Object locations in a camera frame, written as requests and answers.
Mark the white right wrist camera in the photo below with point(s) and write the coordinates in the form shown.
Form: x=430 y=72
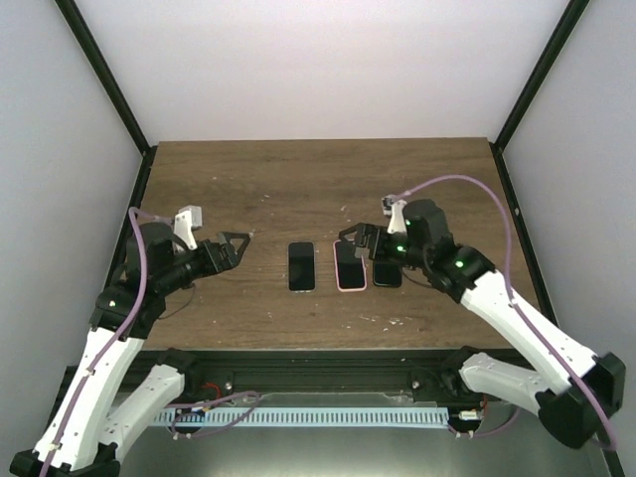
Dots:
x=393 y=210

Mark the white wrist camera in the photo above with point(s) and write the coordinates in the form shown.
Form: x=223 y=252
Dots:
x=393 y=210
x=186 y=222

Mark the black aluminium frame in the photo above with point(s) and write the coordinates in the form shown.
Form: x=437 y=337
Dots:
x=244 y=379

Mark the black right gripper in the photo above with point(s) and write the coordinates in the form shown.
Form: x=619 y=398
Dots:
x=370 y=234

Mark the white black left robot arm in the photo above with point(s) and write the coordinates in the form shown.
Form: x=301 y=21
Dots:
x=89 y=435

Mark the clear phone case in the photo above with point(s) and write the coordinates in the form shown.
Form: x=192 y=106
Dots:
x=301 y=267

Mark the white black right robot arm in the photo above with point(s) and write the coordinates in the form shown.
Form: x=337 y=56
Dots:
x=571 y=389

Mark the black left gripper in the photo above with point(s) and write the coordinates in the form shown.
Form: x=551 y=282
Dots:
x=225 y=246

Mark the light blue slotted cable duct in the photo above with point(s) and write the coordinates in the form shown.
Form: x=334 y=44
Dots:
x=305 y=417

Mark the pink phone case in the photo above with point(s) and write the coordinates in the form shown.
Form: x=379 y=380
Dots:
x=350 y=268

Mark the black phone case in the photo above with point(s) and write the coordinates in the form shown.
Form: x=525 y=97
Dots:
x=386 y=275

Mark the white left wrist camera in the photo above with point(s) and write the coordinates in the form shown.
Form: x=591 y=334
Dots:
x=186 y=222

